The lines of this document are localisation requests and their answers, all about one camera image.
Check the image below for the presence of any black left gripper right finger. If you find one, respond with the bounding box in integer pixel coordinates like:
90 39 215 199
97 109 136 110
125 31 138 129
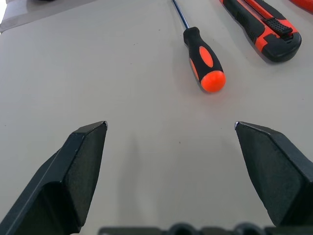
234 120 313 228

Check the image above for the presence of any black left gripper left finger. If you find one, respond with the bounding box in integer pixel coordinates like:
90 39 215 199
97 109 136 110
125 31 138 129
0 120 109 235

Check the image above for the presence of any orange black utility knife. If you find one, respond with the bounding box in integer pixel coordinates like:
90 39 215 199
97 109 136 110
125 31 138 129
219 0 302 63

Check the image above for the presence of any orange black handle screwdriver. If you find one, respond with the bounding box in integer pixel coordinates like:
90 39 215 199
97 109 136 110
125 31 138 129
172 0 226 93

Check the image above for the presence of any orange black tool handle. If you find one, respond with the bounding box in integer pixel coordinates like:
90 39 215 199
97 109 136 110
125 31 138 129
288 0 313 14

